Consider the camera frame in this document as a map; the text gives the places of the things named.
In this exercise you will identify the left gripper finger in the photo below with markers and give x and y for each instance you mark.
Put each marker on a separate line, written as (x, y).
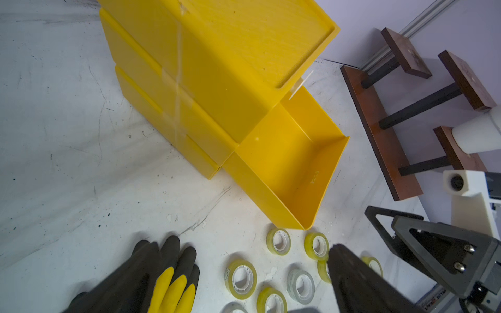
(359, 289)

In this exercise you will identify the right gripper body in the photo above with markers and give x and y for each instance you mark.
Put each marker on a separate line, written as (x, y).
(484, 266)

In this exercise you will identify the clear tape roll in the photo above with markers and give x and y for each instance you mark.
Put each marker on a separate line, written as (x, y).
(234, 307)
(300, 286)

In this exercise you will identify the yellow drawer cabinet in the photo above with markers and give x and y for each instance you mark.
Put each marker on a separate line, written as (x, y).
(216, 67)

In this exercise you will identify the brown wooden step shelf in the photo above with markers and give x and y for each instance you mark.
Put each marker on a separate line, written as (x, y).
(399, 174)

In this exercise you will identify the yellow black work glove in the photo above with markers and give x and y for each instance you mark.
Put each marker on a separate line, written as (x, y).
(154, 279)

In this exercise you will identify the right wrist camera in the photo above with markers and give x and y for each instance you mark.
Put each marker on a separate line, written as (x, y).
(470, 201)

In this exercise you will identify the aluminium frame rail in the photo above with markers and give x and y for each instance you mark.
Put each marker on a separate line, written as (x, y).
(431, 13)

